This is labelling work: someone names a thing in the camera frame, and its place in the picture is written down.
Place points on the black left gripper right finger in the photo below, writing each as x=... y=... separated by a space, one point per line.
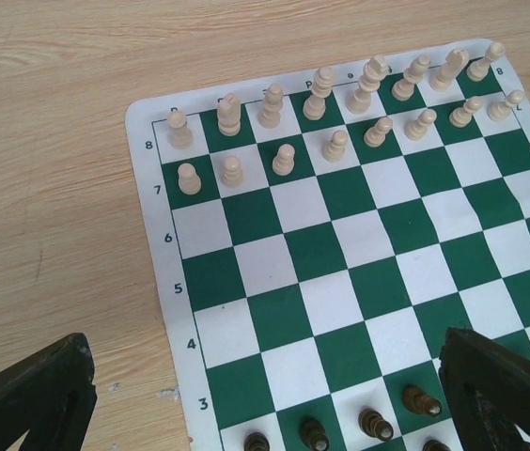
x=487 y=390

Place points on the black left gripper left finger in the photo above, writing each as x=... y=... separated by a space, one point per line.
x=48 y=397

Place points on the green white chess board mat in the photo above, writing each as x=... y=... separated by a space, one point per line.
x=329 y=290

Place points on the white pawn chess piece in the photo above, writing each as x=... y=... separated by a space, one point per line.
x=500 y=110

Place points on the dark chess piece c1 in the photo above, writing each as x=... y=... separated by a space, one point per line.
x=435 y=445

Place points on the dark pawn in tin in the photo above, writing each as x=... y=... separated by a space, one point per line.
x=256 y=441
x=416 y=400
x=313 y=435
x=374 y=425

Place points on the white pawn a7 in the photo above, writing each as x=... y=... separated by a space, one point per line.
x=189 y=181

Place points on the white pawn f7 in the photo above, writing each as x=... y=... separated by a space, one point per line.
x=417 y=128

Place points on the white pawn g7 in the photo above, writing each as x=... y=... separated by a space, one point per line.
x=464 y=114

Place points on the white pawn e7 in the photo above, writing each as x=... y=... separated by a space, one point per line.
x=376 y=135

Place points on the white pawn b7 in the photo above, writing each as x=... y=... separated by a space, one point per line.
x=233 y=173

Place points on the white pawn d7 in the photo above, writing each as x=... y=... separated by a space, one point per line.
x=333 y=151

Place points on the white rook a8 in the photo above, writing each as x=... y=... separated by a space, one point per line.
x=179 y=134

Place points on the white pawn c7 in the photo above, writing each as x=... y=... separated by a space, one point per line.
x=283 y=161

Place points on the white bishop f8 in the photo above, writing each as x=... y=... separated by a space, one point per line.
x=404 y=88

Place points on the white rook h8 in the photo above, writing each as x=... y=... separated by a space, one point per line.
x=480 y=68

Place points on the white knight g8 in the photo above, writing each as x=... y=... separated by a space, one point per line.
x=454 y=63

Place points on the white knight b8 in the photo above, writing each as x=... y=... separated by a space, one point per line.
x=229 y=115

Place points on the white bishop c8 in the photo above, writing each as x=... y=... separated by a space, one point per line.
x=269 y=115

